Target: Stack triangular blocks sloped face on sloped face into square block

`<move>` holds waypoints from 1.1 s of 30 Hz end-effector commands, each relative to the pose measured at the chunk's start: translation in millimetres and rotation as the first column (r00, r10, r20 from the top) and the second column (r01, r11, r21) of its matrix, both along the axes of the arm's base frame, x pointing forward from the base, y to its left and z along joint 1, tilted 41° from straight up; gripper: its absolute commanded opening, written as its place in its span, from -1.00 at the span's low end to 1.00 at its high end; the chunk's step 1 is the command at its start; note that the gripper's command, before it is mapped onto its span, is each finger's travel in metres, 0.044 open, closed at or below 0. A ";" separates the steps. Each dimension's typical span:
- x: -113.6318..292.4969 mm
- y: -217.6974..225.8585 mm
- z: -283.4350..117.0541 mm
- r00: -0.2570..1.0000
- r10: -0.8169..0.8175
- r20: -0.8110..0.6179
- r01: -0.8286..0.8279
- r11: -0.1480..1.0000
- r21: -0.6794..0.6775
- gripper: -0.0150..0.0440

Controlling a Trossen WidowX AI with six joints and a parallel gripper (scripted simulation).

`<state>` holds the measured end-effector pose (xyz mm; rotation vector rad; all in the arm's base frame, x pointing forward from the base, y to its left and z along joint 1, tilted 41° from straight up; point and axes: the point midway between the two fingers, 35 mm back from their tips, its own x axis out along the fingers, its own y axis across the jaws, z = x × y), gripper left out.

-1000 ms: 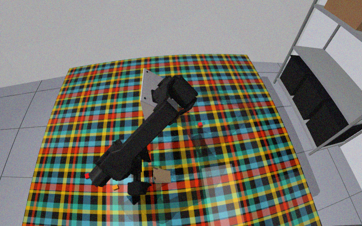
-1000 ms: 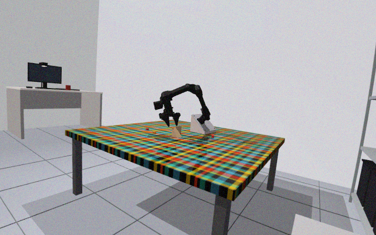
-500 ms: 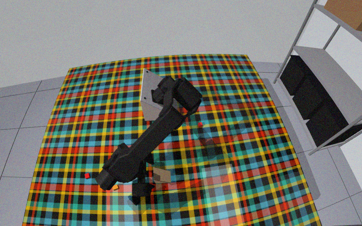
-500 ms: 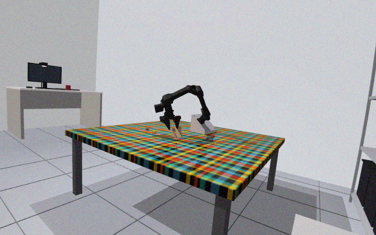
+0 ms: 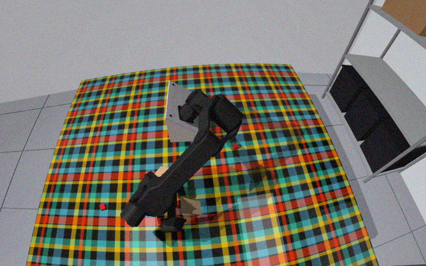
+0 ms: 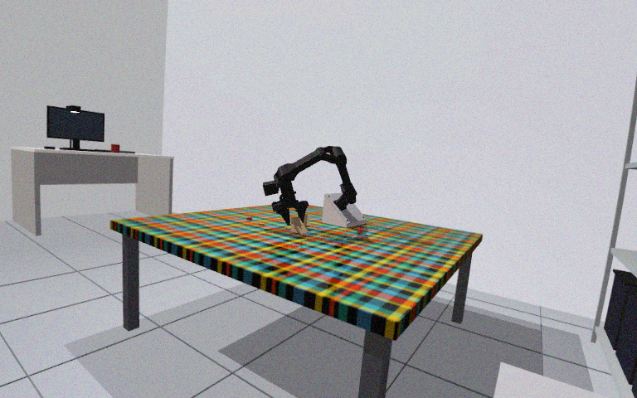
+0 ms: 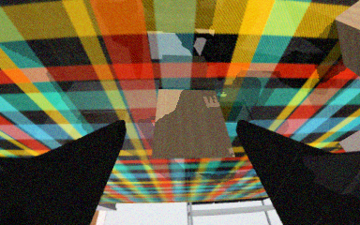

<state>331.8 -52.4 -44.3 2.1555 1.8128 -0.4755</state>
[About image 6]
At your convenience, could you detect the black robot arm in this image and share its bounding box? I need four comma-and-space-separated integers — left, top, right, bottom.
263, 146, 357, 211

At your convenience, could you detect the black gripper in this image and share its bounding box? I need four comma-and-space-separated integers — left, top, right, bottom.
273, 189, 309, 226

